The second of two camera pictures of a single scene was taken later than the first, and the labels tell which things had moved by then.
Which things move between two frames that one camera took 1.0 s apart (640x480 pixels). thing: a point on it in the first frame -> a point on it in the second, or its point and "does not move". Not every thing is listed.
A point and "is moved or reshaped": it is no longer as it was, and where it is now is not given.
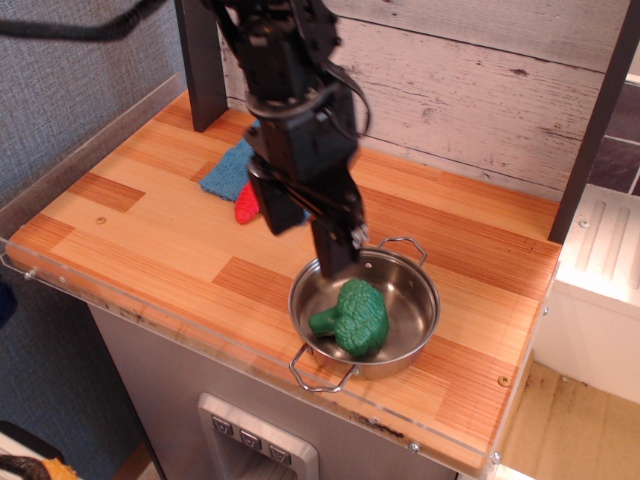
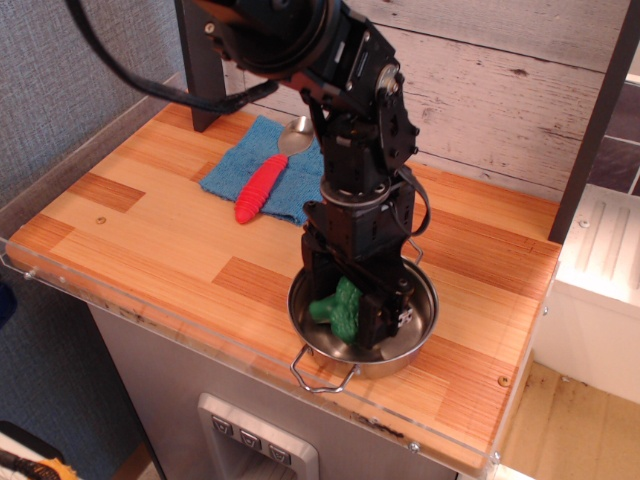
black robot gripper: [304, 152] -> [369, 225]
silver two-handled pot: [320, 364] does not move
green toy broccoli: [359, 319] is moved or reshaped
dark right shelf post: [599, 126] does not move
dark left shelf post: [203, 61] does not move
